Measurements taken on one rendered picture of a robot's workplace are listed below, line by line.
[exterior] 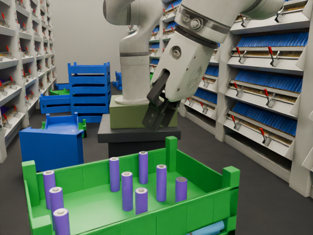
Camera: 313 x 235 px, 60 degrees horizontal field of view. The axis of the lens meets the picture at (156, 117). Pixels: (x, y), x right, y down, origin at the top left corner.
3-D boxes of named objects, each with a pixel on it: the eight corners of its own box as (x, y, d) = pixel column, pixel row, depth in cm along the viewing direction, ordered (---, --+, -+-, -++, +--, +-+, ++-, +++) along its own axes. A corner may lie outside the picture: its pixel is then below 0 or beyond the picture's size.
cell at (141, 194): (144, 223, 42) (144, 184, 40) (150, 230, 40) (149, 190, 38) (133, 227, 41) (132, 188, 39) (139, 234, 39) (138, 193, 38)
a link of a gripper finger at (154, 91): (153, 87, 39) (152, 111, 43) (184, 59, 42) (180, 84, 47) (146, 83, 39) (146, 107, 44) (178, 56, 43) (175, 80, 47)
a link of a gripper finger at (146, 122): (162, 103, 42) (147, 137, 45) (172, 100, 45) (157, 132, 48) (147, 93, 43) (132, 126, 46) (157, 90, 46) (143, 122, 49)
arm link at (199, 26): (219, 25, 36) (209, 46, 37) (237, 30, 43) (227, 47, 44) (169, 0, 39) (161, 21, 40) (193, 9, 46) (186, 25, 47)
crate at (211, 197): (172, 169, 62) (172, 135, 60) (237, 215, 44) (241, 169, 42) (26, 203, 48) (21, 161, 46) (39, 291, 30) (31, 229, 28)
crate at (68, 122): (78, 148, 165) (78, 137, 161) (43, 151, 160) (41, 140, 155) (78, 121, 189) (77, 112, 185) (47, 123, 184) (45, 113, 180)
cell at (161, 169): (163, 195, 50) (163, 162, 48) (168, 200, 48) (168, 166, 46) (154, 197, 49) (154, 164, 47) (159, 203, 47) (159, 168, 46)
